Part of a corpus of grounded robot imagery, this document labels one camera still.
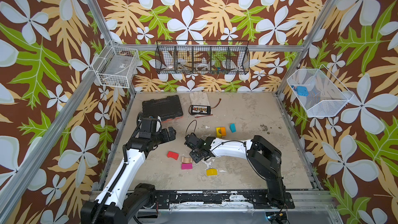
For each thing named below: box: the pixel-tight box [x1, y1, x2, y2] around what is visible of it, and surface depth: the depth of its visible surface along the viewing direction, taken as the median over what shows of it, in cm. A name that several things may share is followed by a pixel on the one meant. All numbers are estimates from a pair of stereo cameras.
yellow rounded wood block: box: [205, 168, 219, 177], surface depth 84 cm
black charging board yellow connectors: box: [190, 104, 211, 115], surface depth 109 cm
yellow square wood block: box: [216, 127, 223, 138], surface depth 98 cm
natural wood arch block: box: [181, 156, 193, 164], surface depth 86 cm
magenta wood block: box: [181, 162, 194, 170], surface depth 86 cm
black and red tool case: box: [141, 94, 184, 123], surface depth 109 cm
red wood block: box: [166, 151, 179, 161], surface depth 89 cm
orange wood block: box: [220, 127, 227, 137], surface depth 98 cm
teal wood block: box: [229, 123, 237, 133], surface depth 101 cm
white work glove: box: [189, 91, 211, 106], surface depth 117 cm
